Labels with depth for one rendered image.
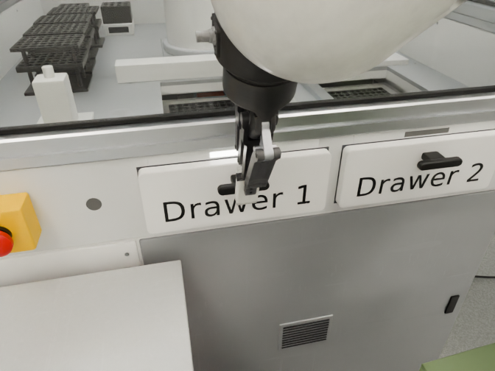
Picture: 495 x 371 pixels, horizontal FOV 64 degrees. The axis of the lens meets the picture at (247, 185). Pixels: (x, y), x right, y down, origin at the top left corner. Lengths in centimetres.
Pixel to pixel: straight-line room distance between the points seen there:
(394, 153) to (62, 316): 55
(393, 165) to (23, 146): 54
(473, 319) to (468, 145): 109
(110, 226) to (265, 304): 35
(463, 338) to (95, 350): 135
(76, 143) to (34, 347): 27
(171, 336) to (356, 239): 39
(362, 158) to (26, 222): 49
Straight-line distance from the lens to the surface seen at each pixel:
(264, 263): 74
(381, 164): 68
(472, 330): 172
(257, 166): 43
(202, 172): 58
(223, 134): 58
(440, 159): 69
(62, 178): 61
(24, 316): 66
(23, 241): 63
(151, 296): 63
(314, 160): 62
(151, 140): 57
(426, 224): 85
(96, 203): 63
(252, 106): 39
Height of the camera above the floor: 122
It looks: 33 degrees down
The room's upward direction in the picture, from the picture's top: straight up
